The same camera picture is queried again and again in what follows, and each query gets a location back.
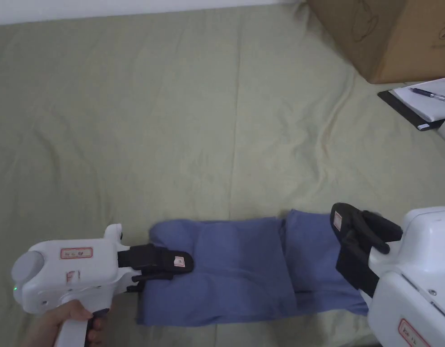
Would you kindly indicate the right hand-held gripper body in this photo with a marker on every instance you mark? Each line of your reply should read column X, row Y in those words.
column 417, row 289

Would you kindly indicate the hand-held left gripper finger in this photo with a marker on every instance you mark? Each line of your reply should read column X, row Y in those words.
column 150, row 278
column 164, row 260

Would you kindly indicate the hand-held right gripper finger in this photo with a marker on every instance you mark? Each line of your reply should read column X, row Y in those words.
column 367, row 226
column 356, row 267

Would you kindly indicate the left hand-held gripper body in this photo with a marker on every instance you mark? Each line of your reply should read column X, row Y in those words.
column 63, row 274

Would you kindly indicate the blue garment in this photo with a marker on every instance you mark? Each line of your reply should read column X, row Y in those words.
column 244, row 260

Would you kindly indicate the person's left hand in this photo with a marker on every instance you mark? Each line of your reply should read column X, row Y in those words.
column 45, row 327

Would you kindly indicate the black clipboard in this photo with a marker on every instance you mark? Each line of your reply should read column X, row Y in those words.
column 399, row 105

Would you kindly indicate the white paper sheets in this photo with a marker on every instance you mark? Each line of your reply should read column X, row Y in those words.
column 424, row 106

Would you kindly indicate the bed with pale green sheet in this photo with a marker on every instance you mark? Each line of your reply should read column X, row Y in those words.
column 136, row 126

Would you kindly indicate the blue pen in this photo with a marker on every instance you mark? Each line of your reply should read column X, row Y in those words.
column 430, row 94

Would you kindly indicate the brown cardboard carton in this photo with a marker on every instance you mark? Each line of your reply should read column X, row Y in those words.
column 388, row 36

